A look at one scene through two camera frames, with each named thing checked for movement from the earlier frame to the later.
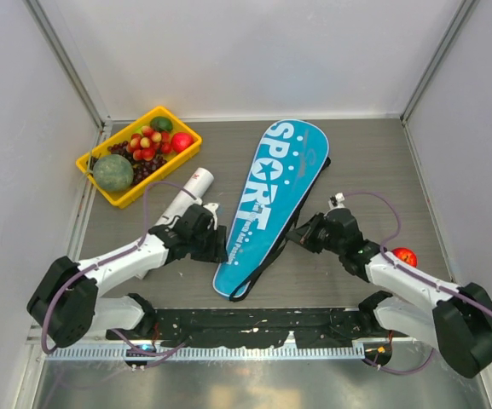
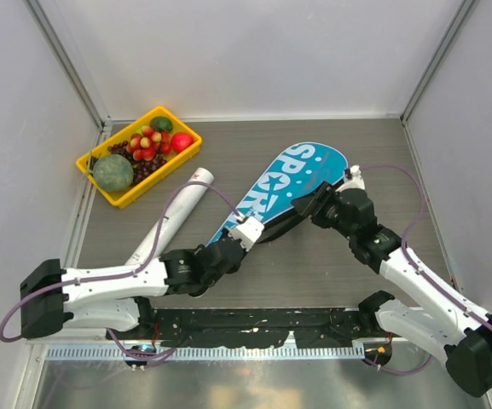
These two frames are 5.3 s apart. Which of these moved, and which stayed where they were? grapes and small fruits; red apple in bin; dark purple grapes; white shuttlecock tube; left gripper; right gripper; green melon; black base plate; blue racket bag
Moved: blue racket bag; left gripper; right gripper
Stayed: grapes and small fruits; green melon; black base plate; dark purple grapes; white shuttlecock tube; red apple in bin
